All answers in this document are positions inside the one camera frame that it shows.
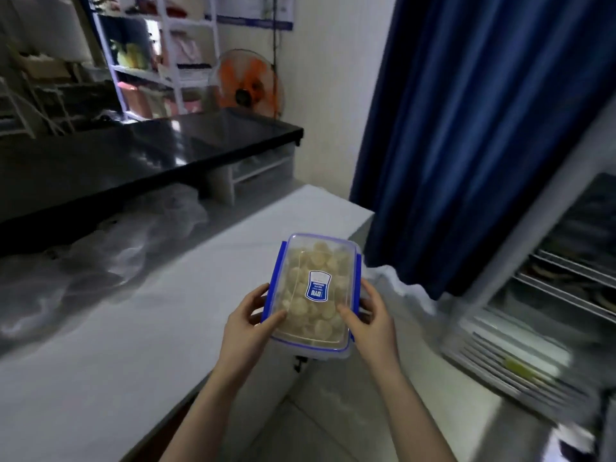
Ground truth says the person's left hand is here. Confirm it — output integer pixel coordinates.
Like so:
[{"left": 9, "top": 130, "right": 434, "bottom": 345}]
[{"left": 218, "top": 283, "right": 288, "bottom": 377}]

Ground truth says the person's right hand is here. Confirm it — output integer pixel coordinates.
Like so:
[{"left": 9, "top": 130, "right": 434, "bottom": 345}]
[{"left": 336, "top": 278, "right": 399, "bottom": 374}]

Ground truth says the clear blue-clip food container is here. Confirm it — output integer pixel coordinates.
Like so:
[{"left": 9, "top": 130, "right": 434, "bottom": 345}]
[{"left": 262, "top": 233, "right": 364, "bottom": 359}]

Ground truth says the person's left forearm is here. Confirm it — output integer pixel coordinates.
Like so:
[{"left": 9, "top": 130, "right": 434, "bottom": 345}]
[{"left": 159, "top": 362, "right": 240, "bottom": 462}]

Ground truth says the person's right forearm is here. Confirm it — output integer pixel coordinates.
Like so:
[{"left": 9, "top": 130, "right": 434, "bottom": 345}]
[{"left": 371, "top": 362, "right": 458, "bottom": 462}]

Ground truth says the pile of pale round snacks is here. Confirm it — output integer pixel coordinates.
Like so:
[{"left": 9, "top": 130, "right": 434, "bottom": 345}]
[{"left": 276, "top": 241, "right": 352, "bottom": 341}]

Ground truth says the white counter cabinet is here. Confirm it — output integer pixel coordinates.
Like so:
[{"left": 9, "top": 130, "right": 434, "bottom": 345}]
[{"left": 0, "top": 184, "right": 375, "bottom": 462}]

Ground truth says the white drawer organizer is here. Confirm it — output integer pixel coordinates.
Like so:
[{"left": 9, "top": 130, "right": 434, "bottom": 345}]
[{"left": 208, "top": 142, "right": 295, "bottom": 206}]

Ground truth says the clear plastic bag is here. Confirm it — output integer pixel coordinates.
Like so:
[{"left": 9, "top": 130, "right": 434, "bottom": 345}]
[{"left": 0, "top": 184, "right": 210, "bottom": 339}]

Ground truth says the white display fridge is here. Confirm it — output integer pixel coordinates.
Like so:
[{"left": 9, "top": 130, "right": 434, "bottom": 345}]
[{"left": 439, "top": 93, "right": 616, "bottom": 429}]

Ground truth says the black countertop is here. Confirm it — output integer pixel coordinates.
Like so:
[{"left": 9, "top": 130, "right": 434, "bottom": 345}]
[{"left": 0, "top": 107, "right": 305, "bottom": 258}]

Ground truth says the dark blue curtain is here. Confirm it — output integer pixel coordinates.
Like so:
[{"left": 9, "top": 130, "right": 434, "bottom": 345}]
[{"left": 349, "top": 0, "right": 616, "bottom": 301}]

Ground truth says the orange electric fan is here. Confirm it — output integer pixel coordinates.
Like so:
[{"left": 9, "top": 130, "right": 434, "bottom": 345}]
[{"left": 208, "top": 49, "right": 285, "bottom": 120}]

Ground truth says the white metal shelf rack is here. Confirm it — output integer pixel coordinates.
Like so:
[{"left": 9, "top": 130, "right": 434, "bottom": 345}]
[{"left": 88, "top": 0, "right": 222, "bottom": 122}]

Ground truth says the white blue wall poster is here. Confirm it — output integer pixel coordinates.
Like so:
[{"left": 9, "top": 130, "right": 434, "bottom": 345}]
[{"left": 204, "top": 0, "right": 295, "bottom": 32}]

